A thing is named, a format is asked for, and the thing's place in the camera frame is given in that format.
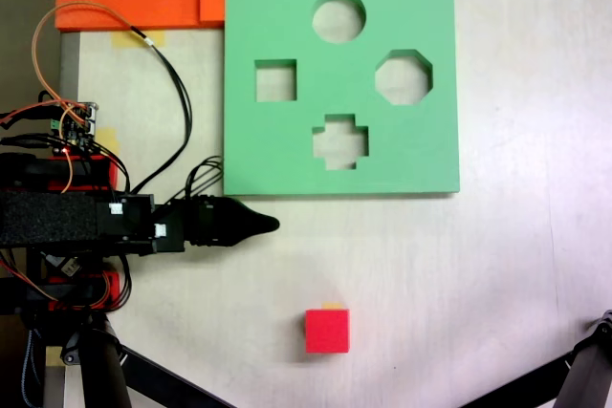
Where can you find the yellow tape piece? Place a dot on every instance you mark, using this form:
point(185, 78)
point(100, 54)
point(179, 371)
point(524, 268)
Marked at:
point(53, 355)
point(332, 306)
point(111, 138)
point(124, 40)

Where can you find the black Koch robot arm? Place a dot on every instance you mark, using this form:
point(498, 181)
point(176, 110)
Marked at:
point(48, 221)

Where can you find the grey usb plug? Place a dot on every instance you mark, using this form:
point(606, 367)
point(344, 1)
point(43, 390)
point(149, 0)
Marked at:
point(67, 267)

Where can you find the black tripod leg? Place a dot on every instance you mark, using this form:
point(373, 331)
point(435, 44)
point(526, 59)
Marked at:
point(105, 370)

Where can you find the red square block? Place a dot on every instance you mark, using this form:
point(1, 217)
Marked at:
point(327, 331)

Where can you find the small circuit board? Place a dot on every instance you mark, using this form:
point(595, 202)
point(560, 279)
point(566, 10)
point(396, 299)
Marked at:
point(72, 126)

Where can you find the green shape sorting board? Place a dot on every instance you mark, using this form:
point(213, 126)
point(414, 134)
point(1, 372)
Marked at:
point(287, 150)

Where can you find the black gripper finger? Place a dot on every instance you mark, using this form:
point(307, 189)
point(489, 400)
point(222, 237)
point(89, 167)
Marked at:
point(244, 214)
point(244, 232)

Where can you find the black notched tripod stack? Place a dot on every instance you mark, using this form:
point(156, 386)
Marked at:
point(588, 379)

